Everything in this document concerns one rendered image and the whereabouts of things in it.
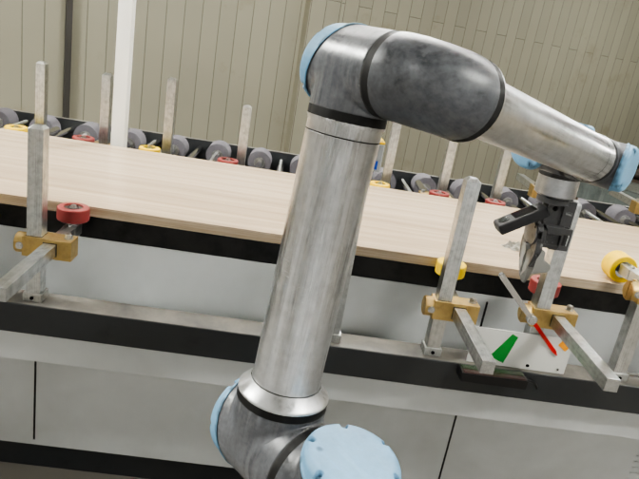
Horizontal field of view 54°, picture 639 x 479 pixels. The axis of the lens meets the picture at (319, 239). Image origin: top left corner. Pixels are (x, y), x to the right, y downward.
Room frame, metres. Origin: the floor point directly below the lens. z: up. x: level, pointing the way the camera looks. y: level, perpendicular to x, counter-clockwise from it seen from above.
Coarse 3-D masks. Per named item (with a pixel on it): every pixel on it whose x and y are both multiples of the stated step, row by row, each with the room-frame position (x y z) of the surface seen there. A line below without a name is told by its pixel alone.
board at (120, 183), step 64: (0, 128) 2.24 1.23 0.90; (0, 192) 1.54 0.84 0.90; (64, 192) 1.63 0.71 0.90; (128, 192) 1.73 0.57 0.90; (192, 192) 1.84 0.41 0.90; (256, 192) 1.97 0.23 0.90; (384, 192) 2.28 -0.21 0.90; (384, 256) 1.61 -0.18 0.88; (512, 256) 1.75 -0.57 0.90; (576, 256) 1.87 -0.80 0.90
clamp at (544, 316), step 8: (528, 304) 1.46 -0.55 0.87; (552, 304) 1.49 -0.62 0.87; (520, 312) 1.47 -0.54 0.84; (536, 312) 1.44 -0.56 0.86; (544, 312) 1.45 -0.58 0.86; (552, 312) 1.45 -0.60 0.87; (560, 312) 1.45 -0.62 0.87; (568, 312) 1.46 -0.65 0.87; (520, 320) 1.46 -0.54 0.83; (544, 320) 1.45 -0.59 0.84; (568, 320) 1.45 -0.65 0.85; (576, 320) 1.45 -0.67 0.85; (544, 328) 1.45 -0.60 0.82
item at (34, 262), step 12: (72, 228) 1.48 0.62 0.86; (36, 252) 1.29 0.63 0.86; (48, 252) 1.31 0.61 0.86; (24, 264) 1.22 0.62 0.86; (36, 264) 1.24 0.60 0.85; (12, 276) 1.15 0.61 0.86; (24, 276) 1.18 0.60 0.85; (0, 288) 1.09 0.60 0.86; (12, 288) 1.12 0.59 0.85; (0, 300) 1.09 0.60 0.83
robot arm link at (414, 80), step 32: (384, 64) 0.80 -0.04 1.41; (416, 64) 0.79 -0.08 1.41; (448, 64) 0.80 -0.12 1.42; (480, 64) 0.82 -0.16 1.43; (384, 96) 0.80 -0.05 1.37; (416, 96) 0.79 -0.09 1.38; (448, 96) 0.79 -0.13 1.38; (480, 96) 0.80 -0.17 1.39; (512, 96) 0.88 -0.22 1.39; (416, 128) 0.83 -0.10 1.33; (448, 128) 0.81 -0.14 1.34; (480, 128) 0.82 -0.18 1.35; (512, 128) 0.88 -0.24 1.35; (544, 128) 0.94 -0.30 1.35; (576, 128) 1.03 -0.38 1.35; (544, 160) 1.00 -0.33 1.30; (576, 160) 1.04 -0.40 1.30; (608, 160) 1.11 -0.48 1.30
